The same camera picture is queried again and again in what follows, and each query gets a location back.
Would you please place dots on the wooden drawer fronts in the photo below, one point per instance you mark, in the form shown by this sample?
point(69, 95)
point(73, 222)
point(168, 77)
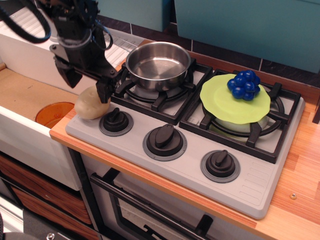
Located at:
point(47, 198)

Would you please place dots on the lime green plate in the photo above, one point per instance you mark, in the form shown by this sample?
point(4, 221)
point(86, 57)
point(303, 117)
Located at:
point(217, 99)

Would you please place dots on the black right stove knob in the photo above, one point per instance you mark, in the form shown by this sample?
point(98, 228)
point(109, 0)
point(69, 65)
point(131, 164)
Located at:
point(220, 166)

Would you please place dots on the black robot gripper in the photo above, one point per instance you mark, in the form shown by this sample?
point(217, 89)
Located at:
point(88, 60)

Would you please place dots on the black left burner grate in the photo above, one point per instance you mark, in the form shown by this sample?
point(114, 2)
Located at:
point(167, 106)

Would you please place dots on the black left stove knob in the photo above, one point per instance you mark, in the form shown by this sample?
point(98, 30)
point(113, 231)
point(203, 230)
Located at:
point(116, 123)

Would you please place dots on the black middle stove knob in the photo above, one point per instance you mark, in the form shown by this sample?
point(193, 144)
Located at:
point(164, 143)

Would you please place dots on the grey toy stove top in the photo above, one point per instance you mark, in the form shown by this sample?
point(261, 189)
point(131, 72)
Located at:
point(250, 193)

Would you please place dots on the black stove knob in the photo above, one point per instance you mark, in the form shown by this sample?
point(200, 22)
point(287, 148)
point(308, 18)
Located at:
point(116, 123)
point(164, 143)
point(220, 166)

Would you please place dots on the stainless steel pot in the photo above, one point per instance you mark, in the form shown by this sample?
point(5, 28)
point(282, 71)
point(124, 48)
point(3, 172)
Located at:
point(158, 66)

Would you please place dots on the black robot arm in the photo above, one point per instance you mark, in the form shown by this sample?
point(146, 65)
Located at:
point(81, 46)

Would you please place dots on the blue toy blueberry cluster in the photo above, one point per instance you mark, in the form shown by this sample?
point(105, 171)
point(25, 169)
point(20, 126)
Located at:
point(245, 85)

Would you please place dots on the white toy sink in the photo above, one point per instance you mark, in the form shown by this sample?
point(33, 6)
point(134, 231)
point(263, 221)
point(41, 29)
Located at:
point(35, 84)

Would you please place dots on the orange plastic cup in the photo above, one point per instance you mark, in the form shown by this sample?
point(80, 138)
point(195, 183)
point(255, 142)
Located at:
point(51, 114)

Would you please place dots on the toy oven door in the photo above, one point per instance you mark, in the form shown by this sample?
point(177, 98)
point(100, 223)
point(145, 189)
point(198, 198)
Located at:
point(139, 211)

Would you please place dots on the beige toy potato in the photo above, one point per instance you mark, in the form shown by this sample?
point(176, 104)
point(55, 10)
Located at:
point(89, 106)

